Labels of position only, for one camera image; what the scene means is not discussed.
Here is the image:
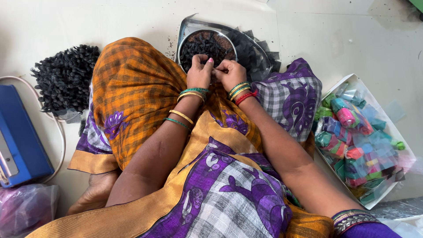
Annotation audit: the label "person's right hand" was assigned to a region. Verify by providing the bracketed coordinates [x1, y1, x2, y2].
[213, 59, 248, 93]

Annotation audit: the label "person's left hand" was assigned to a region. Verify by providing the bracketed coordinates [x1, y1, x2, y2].
[187, 54, 215, 90]

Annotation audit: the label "green and gold bangles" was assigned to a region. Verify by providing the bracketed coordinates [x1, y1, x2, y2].
[228, 81, 252, 100]

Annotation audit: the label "green bangle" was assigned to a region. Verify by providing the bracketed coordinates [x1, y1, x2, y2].
[180, 87, 211, 96]
[163, 117, 191, 131]

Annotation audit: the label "gold bangle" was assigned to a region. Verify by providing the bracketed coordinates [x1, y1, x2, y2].
[169, 109, 195, 125]
[177, 91, 206, 104]

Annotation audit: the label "pile of black net squares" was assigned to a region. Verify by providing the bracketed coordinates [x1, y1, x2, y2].
[228, 27, 282, 81]

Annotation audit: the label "heap of black pouches in bowl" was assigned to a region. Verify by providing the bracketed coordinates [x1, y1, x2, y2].
[180, 31, 236, 73]

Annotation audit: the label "round steel bowl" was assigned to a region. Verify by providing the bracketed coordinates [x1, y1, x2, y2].
[177, 29, 238, 75]

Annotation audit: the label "steel tray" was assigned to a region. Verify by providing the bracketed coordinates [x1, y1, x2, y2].
[174, 17, 273, 82]

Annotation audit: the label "orange and purple checked sari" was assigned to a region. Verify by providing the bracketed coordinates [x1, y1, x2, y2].
[26, 37, 335, 238]

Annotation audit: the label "large heap of black twisted pouches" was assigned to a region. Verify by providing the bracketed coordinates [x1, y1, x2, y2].
[30, 45, 101, 113]

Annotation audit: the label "heap of coloured wrapped packets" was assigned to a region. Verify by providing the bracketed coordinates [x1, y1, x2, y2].
[313, 82, 407, 205]

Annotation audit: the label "person's foot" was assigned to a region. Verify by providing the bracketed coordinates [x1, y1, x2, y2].
[66, 170, 122, 217]

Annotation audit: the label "clear plastic sheet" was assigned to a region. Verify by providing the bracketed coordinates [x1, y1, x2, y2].
[384, 100, 406, 123]

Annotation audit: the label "white cardboard box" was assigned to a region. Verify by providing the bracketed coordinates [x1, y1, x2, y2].
[312, 73, 417, 210]

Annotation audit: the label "blue sealing machine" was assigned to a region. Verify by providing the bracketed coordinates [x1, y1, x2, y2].
[0, 85, 55, 189]

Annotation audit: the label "green object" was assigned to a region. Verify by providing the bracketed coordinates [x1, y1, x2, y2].
[408, 0, 423, 14]

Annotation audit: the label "purple blouse sleeve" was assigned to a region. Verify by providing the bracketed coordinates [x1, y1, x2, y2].
[331, 209, 403, 238]

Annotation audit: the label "clear plastic bag with pink contents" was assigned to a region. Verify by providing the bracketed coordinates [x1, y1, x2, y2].
[0, 184, 60, 238]

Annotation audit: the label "heap of clear plastic bags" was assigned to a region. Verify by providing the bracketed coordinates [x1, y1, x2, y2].
[369, 196, 423, 238]

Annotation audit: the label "red thread bracelet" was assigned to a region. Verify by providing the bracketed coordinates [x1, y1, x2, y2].
[234, 91, 258, 106]

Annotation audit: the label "white power cable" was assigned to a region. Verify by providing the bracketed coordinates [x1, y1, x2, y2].
[0, 76, 67, 184]

